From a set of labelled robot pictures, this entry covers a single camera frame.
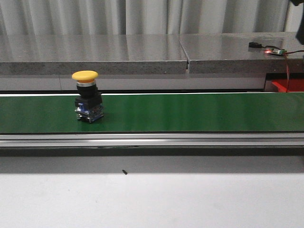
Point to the small green circuit board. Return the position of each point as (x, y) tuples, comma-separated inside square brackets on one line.
[(275, 51)]

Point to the aluminium conveyor frame rail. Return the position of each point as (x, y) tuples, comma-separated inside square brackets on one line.
[(151, 139)]

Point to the black plug connector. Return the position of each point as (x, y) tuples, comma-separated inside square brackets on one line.
[(254, 45)]

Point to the yellow mushroom push button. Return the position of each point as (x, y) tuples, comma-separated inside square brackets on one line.
[(89, 105)]

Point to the green conveyor belt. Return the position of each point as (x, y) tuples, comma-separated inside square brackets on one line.
[(231, 112)]

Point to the grey stone counter slab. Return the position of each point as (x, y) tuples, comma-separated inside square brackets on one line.
[(149, 54)]

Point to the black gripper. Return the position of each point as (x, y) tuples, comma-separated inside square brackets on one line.
[(300, 33)]

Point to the white corrugated curtain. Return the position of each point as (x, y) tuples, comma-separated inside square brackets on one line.
[(116, 17)]

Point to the red plastic tray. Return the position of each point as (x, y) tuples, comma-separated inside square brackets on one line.
[(294, 85)]

